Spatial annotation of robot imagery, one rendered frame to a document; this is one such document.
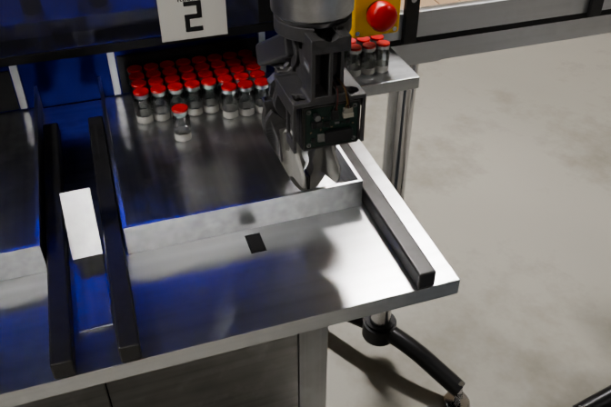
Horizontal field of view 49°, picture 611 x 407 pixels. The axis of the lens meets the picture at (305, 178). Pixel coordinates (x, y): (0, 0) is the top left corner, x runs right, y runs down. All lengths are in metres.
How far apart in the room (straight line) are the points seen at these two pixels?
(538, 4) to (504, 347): 0.92
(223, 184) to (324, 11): 0.29
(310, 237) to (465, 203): 1.54
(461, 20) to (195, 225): 0.63
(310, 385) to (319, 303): 0.79
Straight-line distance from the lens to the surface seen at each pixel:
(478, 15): 1.18
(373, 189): 0.76
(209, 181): 0.81
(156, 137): 0.90
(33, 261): 0.72
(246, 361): 1.32
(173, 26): 0.88
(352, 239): 0.72
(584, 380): 1.83
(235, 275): 0.69
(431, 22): 1.14
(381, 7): 0.92
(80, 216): 0.73
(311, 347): 1.34
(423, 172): 2.35
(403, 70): 1.06
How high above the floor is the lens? 1.36
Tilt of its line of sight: 36 degrees down
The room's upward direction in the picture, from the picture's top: straight up
